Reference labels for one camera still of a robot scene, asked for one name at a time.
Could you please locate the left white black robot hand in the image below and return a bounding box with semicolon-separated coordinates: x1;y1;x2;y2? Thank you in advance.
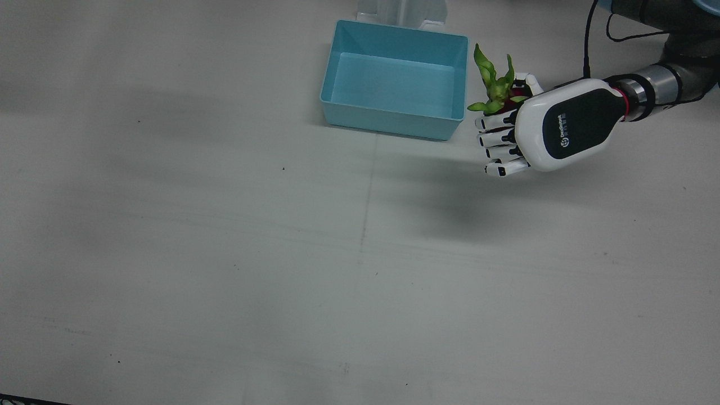
475;73;629;178

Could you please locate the black mat edge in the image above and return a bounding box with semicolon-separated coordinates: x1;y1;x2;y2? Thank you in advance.
0;393;71;405

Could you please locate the light blue plastic bin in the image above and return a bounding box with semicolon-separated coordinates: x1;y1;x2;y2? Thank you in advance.
319;19;470;142

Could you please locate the black cable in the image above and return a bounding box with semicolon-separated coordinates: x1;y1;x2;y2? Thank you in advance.
582;0;600;79
606;12;671;43

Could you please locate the green leafy toy fruit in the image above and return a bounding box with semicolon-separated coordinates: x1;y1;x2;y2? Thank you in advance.
467;44;532;116

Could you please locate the white plastic stand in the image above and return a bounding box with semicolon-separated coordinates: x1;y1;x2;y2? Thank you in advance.
355;0;449;30

